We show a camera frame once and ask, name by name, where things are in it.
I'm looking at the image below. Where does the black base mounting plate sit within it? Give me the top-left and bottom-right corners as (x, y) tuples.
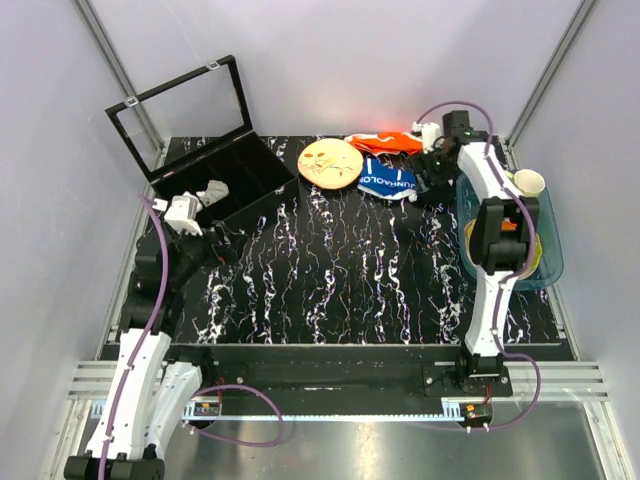
(168, 345), (513, 417)

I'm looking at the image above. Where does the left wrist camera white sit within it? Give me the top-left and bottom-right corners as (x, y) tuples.
(152, 192), (203, 236)

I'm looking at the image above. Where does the round wooden plate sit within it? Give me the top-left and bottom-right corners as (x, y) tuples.
(297, 138), (364, 190)

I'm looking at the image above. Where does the purple cable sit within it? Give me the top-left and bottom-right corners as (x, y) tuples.
(97, 195), (286, 480)
(415, 100), (543, 433)

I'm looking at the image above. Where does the cream yellow mug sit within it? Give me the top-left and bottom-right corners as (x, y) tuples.
(506, 169), (546, 198)

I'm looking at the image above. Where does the blue white underwear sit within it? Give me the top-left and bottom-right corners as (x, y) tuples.
(357, 157), (418, 202)

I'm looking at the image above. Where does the orange white garment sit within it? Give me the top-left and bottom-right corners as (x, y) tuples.
(344, 131), (423, 156)

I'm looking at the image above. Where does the teal transparent plastic bin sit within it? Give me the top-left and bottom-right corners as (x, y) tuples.
(456, 174), (564, 291)

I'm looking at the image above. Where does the black compartment box with lid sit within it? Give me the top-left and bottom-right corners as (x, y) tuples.
(105, 55), (300, 232)

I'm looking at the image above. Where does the grey rolled sock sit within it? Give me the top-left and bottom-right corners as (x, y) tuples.
(196, 179), (229, 208)

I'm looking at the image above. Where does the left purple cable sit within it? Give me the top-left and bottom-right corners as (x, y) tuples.
(97, 195), (286, 480)

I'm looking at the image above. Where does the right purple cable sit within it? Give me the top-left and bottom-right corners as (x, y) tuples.
(415, 100), (543, 433)

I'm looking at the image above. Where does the yellow green dotted plate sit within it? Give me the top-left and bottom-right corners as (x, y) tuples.
(463, 219), (543, 280)

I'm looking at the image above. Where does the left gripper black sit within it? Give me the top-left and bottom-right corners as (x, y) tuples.
(167, 220), (248, 289)

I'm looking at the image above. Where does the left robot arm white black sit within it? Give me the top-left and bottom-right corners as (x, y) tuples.
(63, 225), (246, 479)

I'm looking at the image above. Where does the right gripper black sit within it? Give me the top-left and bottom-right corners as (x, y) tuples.
(406, 143), (461, 195)

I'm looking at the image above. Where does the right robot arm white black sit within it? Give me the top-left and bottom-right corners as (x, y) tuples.
(409, 110), (539, 397)

